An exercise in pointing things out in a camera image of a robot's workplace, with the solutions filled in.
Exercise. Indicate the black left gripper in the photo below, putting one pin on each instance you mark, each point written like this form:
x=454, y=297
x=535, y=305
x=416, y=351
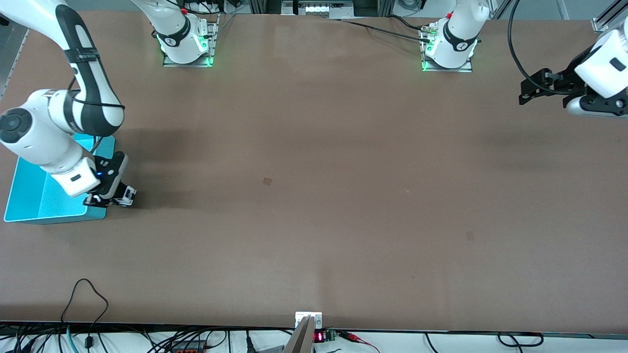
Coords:
x=564, y=84

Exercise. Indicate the red digit display module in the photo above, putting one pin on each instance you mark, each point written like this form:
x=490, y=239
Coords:
x=319, y=337

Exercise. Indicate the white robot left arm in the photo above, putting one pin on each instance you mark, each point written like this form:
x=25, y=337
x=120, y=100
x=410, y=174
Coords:
x=458, y=34

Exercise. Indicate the teal plastic bin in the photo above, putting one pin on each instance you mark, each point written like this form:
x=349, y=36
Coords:
x=34, y=201

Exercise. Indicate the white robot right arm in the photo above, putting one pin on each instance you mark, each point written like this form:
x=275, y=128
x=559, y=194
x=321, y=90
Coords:
x=44, y=142

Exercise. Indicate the aluminium corner bracket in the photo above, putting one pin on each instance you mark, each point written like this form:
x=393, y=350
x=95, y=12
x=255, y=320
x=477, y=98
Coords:
x=601, y=24

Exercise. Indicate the white jeep toy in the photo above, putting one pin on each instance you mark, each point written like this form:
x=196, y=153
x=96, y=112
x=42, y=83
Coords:
x=128, y=195

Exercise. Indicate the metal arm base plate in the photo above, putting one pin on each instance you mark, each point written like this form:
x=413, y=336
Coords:
x=169, y=63
x=456, y=69

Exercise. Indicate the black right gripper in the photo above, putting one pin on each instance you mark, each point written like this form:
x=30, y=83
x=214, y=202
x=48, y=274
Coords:
x=117, y=191

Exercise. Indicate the metal frame structure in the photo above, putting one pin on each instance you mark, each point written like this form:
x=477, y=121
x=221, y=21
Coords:
x=324, y=9

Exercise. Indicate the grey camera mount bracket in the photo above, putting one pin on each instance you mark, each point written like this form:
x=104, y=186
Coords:
x=301, y=338

